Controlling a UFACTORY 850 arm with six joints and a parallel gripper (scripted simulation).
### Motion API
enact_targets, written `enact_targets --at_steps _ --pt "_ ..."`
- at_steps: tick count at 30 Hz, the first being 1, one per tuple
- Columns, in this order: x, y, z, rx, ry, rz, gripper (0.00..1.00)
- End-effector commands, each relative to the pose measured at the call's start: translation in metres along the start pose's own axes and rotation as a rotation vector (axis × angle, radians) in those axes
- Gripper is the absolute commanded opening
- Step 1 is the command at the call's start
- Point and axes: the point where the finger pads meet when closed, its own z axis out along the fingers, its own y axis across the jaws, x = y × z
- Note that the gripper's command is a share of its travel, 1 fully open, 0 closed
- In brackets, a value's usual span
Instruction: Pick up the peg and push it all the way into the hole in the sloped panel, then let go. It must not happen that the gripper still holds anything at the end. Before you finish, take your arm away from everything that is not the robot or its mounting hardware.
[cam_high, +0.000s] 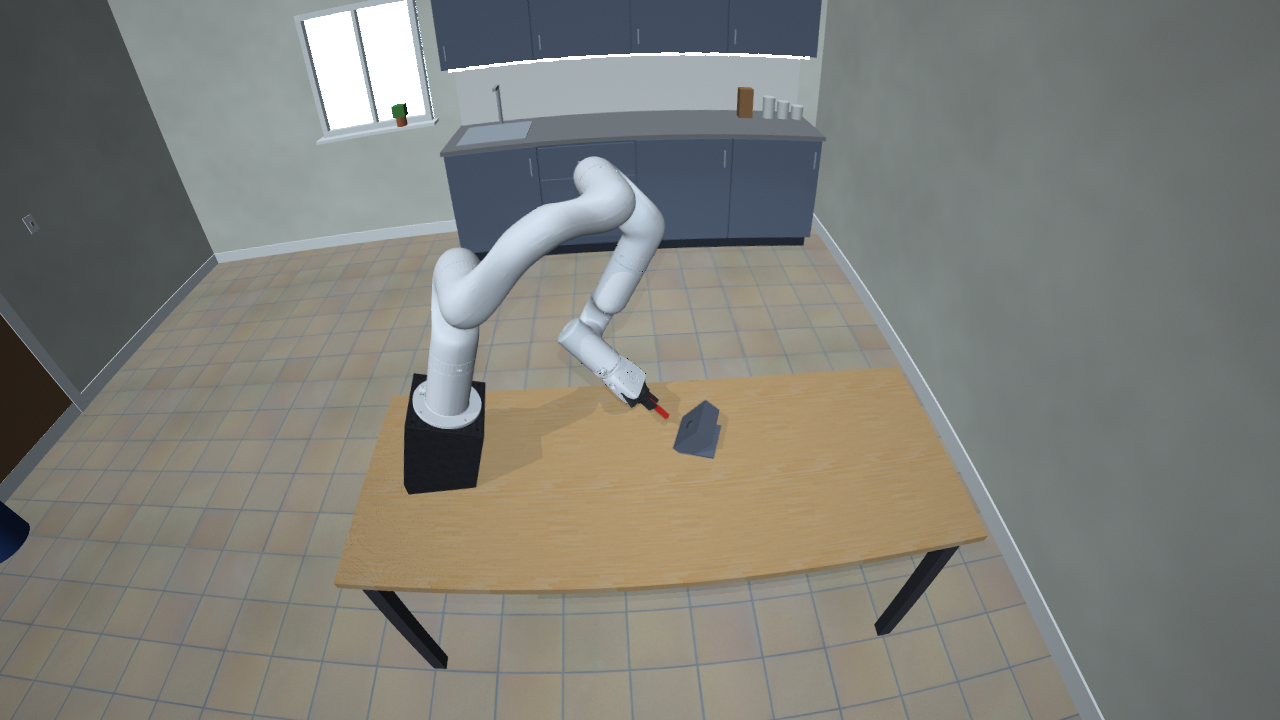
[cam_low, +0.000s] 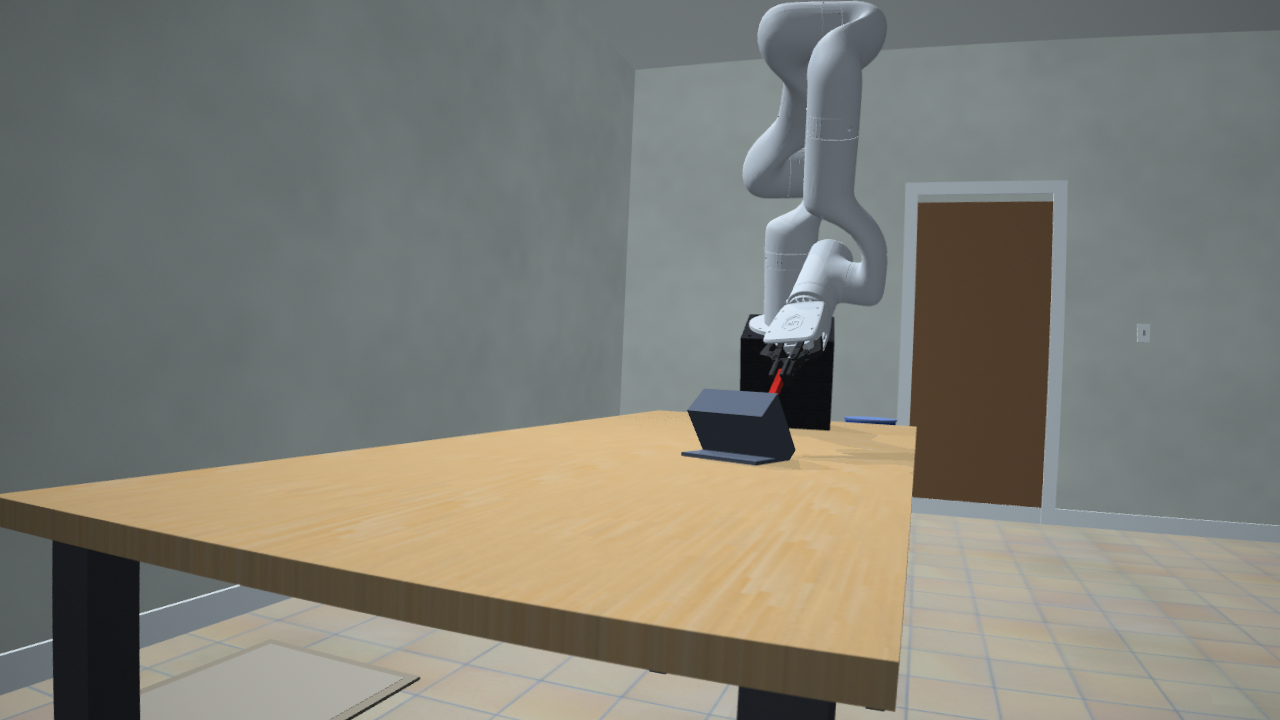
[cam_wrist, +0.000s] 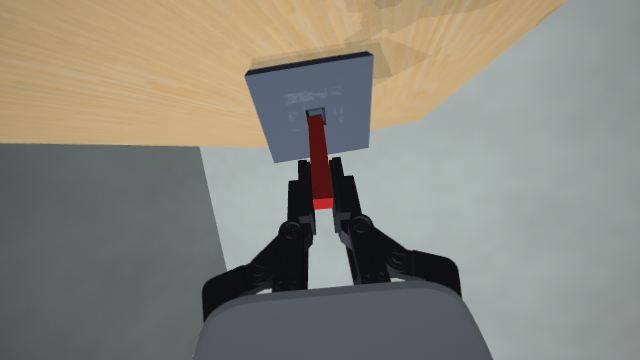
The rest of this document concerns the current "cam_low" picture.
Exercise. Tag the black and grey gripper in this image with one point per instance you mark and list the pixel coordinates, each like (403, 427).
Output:
(798, 324)

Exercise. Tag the blue-grey sloped panel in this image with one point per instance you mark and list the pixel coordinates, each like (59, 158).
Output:
(740, 427)

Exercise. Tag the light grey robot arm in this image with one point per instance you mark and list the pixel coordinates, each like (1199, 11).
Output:
(830, 93)

